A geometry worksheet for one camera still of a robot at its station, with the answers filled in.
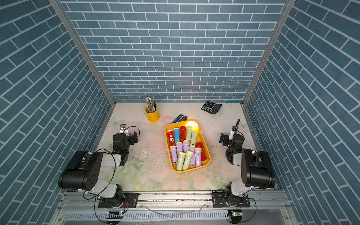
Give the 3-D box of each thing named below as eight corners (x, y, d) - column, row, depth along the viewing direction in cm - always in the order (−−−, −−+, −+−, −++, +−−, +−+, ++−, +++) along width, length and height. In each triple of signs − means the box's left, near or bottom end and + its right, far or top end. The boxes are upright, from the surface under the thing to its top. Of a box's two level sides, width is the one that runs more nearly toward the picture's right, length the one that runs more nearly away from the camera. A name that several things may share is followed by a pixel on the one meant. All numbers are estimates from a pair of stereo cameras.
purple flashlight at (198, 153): (194, 167, 86) (195, 164, 82) (194, 150, 93) (194, 147, 89) (201, 167, 86) (202, 164, 82) (200, 150, 93) (201, 147, 89)
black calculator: (201, 109, 118) (201, 107, 116) (207, 100, 124) (208, 99, 123) (215, 115, 113) (216, 113, 112) (221, 106, 120) (221, 104, 118)
